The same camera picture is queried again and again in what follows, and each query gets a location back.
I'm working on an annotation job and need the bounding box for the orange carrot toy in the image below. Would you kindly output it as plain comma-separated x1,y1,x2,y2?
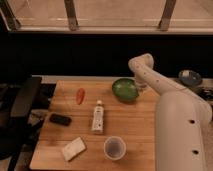
76,88,85,105

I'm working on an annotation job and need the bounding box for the white sponge block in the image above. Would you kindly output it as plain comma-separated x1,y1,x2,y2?
62,137,86,161

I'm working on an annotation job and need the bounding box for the green ceramic bowl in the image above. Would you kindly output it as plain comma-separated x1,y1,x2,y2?
112,78,139,102

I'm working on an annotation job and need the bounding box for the blue grey bowl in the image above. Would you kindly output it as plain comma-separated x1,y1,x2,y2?
178,70,202,87

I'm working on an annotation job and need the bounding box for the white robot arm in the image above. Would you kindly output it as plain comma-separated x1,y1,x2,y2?
128,53,212,171

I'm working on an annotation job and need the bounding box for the white tube bottle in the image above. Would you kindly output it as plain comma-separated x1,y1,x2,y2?
91,100,104,134

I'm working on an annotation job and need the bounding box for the black office chair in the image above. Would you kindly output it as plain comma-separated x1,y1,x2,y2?
0,77,42,171

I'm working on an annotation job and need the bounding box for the wooden table board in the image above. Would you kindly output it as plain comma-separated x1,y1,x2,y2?
30,81,159,171

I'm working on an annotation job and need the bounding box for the clear plastic cup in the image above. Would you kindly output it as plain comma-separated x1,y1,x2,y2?
103,136,127,161

